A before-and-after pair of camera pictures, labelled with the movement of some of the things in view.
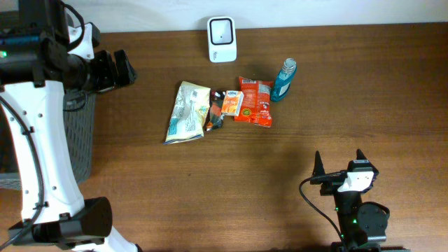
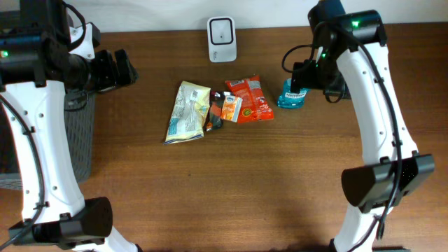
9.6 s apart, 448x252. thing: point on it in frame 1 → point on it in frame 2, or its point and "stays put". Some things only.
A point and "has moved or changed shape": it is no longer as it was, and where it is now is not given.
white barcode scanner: [222, 39] stays put
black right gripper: [331, 178] → [299, 75]
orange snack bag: [255, 108] has moved or changed shape
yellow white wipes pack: [190, 113] stays put
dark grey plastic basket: [80, 107] stays put
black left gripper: [106, 68] stays put
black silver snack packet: [215, 119] stays put
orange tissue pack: [232, 103] has moved or changed shape
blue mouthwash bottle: [282, 83] → [291, 100]
